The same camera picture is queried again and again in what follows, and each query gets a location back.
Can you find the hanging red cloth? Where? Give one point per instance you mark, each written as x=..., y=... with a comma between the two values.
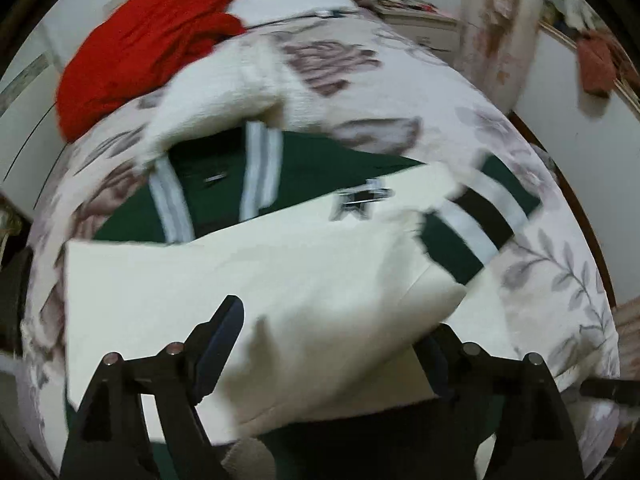
x=595, y=65

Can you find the red garment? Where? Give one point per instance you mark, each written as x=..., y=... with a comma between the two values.
x=140, y=45

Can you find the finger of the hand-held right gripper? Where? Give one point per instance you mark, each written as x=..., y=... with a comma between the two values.
x=607, y=391

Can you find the white pillow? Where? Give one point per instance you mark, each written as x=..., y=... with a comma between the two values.
x=300, y=2

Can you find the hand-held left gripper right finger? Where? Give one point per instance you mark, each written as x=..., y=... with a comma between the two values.
x=439, y=367

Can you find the floral plush blanket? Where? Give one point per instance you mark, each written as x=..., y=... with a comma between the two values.
x=545, y=240

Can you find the cluttered white nightstand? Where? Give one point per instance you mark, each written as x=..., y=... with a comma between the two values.
x=425, y=30

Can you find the white fluffy cloth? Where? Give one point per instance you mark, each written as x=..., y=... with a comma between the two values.
x=215, y=105

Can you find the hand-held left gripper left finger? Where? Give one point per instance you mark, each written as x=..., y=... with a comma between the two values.
x=212, y=360

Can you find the green and cream varsity jacket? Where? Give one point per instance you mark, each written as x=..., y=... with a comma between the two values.
x=300, y=270

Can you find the dark boxy object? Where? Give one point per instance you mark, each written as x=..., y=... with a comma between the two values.
x=14, y=300

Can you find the floral curtain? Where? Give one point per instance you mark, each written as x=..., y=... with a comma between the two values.
x=495, y=35

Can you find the white headboard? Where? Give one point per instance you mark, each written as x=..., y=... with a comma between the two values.
x=25, y=125

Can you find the wooden framed mirror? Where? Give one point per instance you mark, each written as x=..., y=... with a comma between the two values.
x=560, y=34

